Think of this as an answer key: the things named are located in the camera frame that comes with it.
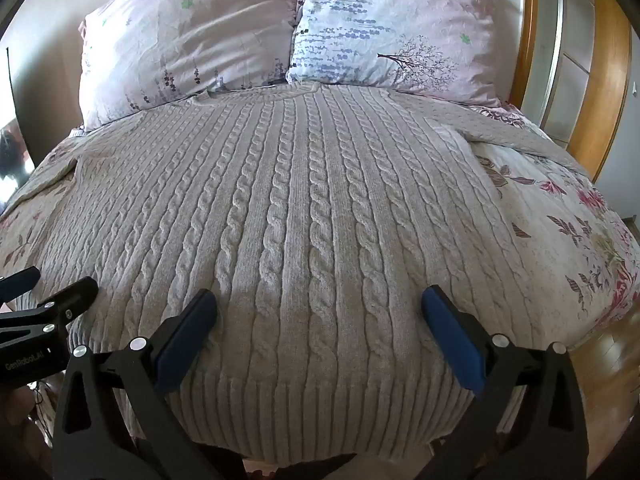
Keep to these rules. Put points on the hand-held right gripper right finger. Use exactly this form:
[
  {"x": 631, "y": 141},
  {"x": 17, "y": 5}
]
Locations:
[{"x": 452, "y": 340}]

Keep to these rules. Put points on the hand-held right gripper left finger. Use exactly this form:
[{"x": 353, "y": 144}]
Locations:
[{"x": 186, "y": 340}]

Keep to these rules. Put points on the floral quilt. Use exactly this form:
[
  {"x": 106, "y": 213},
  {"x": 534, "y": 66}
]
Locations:
[{"x": 560, "y": 240}]

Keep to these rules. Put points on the wooden headboard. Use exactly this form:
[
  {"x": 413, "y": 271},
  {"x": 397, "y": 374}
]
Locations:
[{"x": 575, "y": 60}]

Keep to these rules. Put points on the lavender print tree pillow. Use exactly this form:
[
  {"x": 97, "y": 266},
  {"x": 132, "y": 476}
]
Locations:
[{"x": 395, "y": 30}]

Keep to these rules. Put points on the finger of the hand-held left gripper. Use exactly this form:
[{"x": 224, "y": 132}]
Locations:
[
  {"x": 70, "y": 300},
  {"x": 20, "y": 282}
]

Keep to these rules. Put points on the pale pink sparse-flower pillow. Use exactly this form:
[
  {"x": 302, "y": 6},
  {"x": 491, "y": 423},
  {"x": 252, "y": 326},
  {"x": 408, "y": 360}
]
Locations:
[{"x": 190, "y": 35}]

